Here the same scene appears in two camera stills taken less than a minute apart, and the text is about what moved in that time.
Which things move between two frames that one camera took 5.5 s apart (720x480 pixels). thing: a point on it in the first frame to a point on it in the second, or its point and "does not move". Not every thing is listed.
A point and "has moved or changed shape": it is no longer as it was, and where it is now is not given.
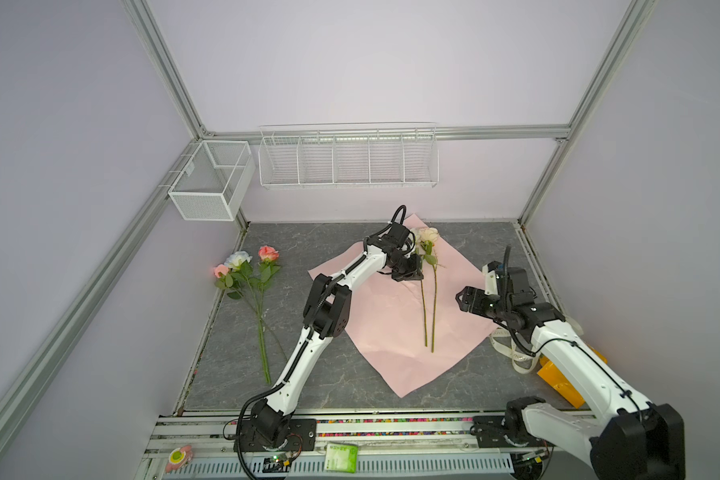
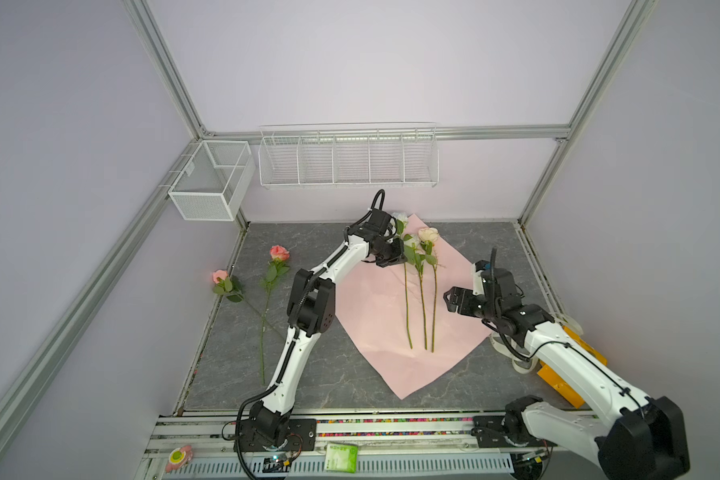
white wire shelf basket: x=373 y=154 does not move
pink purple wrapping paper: x=416 y=328 does not move
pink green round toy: x=179 y=458 does not move
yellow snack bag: x=555 y=378 does not move
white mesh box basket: x=211 y=185 does not move
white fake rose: x=240 y=263 to x=400 y=224
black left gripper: x=415 y=272 to x=398 y=256
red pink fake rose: x=267 y=256 has moved or changed shape
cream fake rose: x=428 y=236 does not move
